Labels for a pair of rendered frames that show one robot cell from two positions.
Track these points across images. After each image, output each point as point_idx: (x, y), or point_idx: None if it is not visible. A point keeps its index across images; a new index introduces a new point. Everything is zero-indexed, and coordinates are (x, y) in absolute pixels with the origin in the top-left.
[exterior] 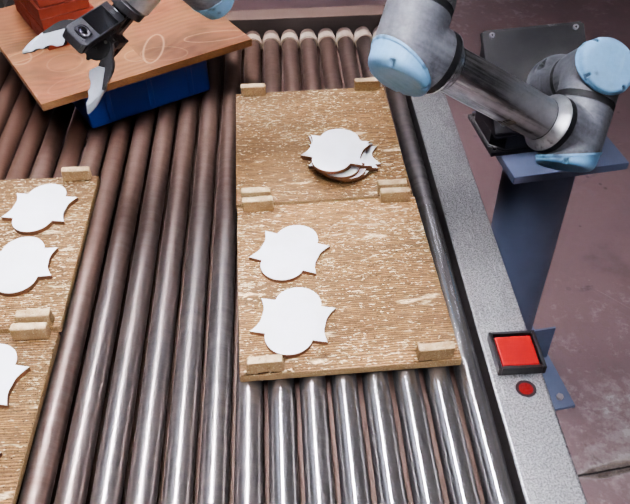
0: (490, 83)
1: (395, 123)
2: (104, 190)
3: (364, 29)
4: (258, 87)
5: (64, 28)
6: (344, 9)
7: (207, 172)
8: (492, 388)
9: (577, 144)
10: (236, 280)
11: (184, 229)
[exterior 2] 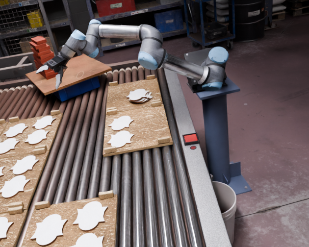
0: (177, 62)
1: (161, 87)
2: (64, 116)
3: None
4: (115, 82)
5: None
6: None
7: (97, 108)
8: (183, 149)
9: (212, 79)
10: None
11: (90, 123)
